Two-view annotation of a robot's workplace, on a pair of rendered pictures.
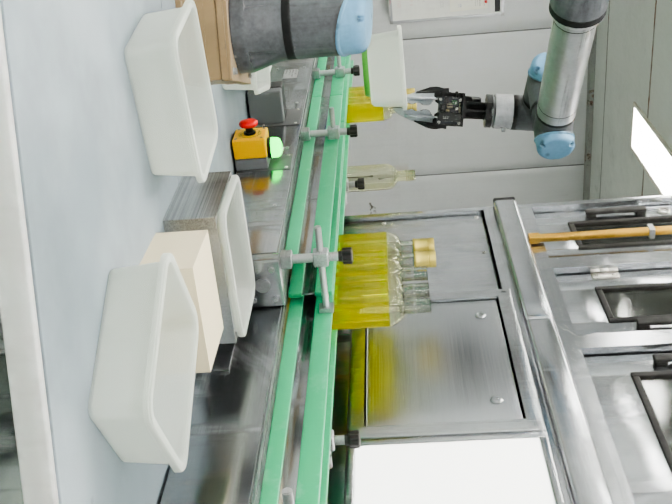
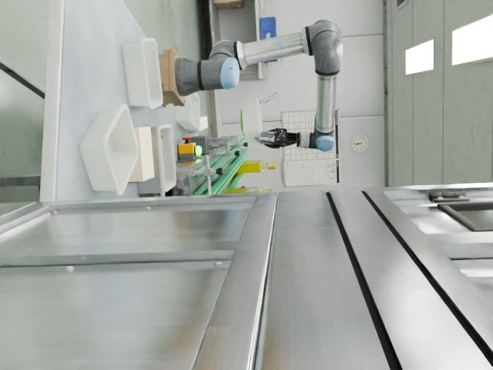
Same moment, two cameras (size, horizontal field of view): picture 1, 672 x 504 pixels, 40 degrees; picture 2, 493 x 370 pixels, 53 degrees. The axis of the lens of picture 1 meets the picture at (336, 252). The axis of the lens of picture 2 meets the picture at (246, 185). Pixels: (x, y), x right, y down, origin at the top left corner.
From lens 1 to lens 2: 65 cm
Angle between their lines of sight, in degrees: 18
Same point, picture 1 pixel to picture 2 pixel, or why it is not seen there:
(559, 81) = (322, 106)
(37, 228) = (67, 53)
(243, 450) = not seen: hidden behind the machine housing
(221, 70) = (169, 86)
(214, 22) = (168, 67)
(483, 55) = not seen: hidden behind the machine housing
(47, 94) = (81, 17)
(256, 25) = (185, 70)
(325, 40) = (216, 78)
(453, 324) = not seen: hidden behind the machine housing
